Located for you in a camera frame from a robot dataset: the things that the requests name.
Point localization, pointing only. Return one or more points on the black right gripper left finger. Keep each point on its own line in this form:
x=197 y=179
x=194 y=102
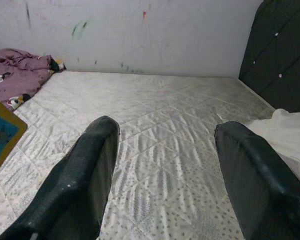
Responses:
x=75 y=187

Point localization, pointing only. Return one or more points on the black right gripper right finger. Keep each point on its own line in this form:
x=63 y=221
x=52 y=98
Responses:
x=260 y=187

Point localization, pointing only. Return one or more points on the beige pillow with green mark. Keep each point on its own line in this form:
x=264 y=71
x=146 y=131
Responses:
x=290 y=135

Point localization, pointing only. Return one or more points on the white quilted mattress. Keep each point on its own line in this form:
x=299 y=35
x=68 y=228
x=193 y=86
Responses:
x=165 y=112

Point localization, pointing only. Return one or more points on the dark tufted headboard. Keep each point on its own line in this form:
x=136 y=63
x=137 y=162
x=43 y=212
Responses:
x=277 y=62

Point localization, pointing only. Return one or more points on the pink cartoon print blanket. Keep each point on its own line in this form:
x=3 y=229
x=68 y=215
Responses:
x=15 y=75

